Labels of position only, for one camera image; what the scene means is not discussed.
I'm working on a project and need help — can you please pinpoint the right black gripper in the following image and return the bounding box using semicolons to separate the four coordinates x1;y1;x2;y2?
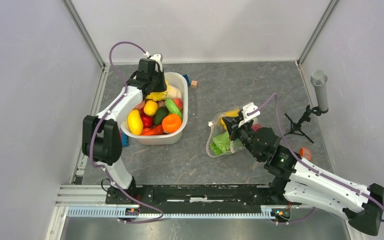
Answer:
222;115;263;162

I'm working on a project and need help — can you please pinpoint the green napa cabbage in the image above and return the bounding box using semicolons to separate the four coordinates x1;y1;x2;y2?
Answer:
209;131;241;156

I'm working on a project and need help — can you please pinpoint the clear zip top bag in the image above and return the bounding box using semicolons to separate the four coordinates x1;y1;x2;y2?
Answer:
206;111;245;158

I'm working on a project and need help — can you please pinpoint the yellow crinkled lettuce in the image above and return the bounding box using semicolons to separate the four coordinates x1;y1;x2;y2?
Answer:
146;81;183;102

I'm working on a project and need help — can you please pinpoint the yellow lemon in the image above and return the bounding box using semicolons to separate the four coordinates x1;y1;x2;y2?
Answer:
127;109;144;135

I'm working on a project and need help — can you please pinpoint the yellow banana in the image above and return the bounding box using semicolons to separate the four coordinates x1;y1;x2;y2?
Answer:
220;108;241;131

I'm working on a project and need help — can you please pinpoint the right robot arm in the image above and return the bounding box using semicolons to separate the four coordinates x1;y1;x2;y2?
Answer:
222;116;384;236

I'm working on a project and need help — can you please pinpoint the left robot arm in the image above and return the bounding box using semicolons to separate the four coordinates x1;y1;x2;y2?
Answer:
81;54;167;204

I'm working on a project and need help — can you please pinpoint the black microphone tripod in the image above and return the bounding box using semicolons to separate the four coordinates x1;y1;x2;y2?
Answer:
284;105;325;144

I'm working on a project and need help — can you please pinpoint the orange round object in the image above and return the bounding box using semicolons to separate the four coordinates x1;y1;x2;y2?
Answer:
299;147;312;161

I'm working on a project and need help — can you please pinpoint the small wooden cube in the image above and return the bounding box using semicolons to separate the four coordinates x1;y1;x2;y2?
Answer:
190;80;198;89

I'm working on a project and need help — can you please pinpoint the orange bell pepper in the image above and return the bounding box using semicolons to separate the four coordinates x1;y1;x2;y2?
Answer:
161;114;182;134

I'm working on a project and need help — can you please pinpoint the light green bitter gourd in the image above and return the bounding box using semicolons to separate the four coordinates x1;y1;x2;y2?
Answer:
165;98;183;119

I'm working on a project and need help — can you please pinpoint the red pepper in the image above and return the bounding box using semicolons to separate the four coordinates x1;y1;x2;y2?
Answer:
141;124;165;136

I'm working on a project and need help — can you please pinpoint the dark green avocado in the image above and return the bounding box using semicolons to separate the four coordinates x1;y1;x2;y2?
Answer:
153;106;170;126

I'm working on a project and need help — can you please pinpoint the grey microphone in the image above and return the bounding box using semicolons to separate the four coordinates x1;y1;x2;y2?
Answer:
310;70;329;114

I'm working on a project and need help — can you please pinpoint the red apple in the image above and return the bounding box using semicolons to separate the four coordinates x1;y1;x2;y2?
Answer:
140;114;154;129

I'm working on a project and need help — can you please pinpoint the small yellow fruit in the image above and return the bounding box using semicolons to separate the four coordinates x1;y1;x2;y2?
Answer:
143;99;159;117

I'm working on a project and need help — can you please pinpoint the lower reddish peach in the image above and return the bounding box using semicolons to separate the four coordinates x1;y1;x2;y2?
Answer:
134;100;146;110

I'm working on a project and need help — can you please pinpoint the blue red toy block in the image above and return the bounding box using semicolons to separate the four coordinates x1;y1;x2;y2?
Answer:
120;132;129;148

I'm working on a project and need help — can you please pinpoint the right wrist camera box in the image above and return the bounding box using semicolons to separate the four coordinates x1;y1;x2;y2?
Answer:
238;102;261;127

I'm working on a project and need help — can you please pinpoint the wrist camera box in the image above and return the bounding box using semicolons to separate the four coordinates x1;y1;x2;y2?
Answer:
143;51;164;72
238;102;261;127

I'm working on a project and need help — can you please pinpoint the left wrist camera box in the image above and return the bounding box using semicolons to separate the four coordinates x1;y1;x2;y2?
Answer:
143;51;164;72

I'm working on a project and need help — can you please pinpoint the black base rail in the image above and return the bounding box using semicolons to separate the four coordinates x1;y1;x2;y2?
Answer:
105;184;290;215

